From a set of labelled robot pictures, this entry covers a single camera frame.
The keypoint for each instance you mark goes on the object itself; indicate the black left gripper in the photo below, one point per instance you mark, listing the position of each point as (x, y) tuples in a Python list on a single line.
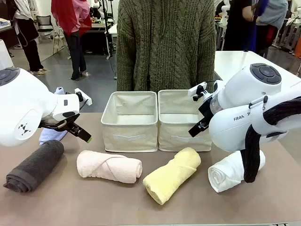
[(68, 126)]

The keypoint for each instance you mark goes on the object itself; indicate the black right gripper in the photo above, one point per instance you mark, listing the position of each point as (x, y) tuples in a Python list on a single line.
[(206, 107)]

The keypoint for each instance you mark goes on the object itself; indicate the lavender cone towel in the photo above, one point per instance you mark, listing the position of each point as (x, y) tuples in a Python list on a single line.
[(50, 137)]

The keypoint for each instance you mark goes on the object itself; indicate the pink towel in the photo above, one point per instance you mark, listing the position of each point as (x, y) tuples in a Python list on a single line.
[(108, 166)]

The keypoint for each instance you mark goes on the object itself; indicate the white towel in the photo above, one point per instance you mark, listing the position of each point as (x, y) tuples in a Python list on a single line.
[(225, 174)]

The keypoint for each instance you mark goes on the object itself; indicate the dark grey towel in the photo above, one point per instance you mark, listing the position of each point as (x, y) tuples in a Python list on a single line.
[(35, 164)]

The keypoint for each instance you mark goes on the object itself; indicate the yellow towel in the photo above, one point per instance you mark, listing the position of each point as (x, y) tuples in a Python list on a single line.
[(171, 175)]

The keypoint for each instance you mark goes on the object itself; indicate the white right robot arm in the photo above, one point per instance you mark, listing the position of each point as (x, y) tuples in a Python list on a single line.
[(235, 131)]

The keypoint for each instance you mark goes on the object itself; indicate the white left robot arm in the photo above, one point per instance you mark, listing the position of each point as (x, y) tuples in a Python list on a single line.
[(23, 103)]

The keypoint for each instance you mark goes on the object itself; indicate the beige fabric storage bin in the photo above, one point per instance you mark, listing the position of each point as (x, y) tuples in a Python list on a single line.
[(181, 141), (129, 139)]

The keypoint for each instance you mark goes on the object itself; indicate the white table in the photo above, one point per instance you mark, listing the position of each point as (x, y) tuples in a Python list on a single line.
[(235, 61)]

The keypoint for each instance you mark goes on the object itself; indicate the person in green knit sweater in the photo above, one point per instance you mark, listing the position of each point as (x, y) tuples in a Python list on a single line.
[(164, 47)]

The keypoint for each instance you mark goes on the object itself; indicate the white background desk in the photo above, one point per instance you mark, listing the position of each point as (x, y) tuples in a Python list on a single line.
[(113, 29)]

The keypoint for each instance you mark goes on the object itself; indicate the white cylindrical appliance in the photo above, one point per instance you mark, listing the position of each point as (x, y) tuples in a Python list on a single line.
[(4, 54)]

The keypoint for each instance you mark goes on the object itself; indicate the person in dark clothes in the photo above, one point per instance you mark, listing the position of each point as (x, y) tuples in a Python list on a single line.
[(237, 23)]

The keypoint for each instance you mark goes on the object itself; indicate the person in black skirt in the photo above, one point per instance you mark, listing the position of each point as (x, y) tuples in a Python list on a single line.
[(28, 35)]

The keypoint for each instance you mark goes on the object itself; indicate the person in red shawl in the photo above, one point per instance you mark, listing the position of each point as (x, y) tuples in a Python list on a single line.
[(68, 18)]

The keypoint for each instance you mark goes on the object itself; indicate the grey mesh office chair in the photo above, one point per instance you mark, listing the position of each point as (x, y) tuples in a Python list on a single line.
[(45, 23)]

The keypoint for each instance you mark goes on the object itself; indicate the small white background robot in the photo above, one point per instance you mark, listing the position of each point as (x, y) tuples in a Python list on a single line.
[(225, 9)]

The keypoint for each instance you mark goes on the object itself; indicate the wooden background desk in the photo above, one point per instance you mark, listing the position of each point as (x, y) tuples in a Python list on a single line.
[(5, 26)]

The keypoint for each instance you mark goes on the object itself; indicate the person in grey-blue sweater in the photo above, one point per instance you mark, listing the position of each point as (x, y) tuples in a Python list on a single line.
[(272, 14)]

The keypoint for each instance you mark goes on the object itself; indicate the background robot workstation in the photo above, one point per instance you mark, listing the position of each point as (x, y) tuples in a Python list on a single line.
[(292, 28)]

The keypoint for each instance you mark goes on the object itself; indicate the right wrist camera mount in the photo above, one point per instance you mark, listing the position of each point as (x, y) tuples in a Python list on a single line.
[(197, 91)]

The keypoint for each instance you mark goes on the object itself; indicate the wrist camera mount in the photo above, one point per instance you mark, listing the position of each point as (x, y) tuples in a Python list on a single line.
[(83, 97), (197, 91)]

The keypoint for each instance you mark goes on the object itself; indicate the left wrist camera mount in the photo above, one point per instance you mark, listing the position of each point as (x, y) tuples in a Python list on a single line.
[(83, 97)]

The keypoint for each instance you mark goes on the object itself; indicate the black frame desk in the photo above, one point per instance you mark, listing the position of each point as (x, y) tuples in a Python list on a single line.
[(96, 28)]

